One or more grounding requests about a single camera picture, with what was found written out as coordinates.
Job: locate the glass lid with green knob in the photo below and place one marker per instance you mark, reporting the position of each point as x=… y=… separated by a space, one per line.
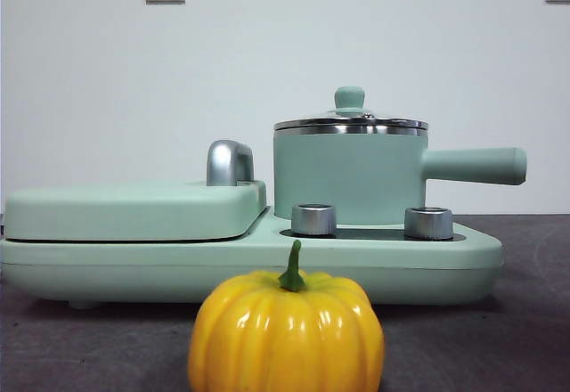
x=349 y=98

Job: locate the silver control knob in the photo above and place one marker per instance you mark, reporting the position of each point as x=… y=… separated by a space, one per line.
x=314 y=220
x=428 y=223

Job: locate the yellow toy pumpkin green stem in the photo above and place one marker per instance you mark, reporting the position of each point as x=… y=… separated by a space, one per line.
x=285 y=334

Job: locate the green hinged grill cover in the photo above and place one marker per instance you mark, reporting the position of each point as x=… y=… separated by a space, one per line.
x=133 y=209

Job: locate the green breakfast machine base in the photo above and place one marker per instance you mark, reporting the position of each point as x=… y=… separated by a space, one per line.
x=133 y=271

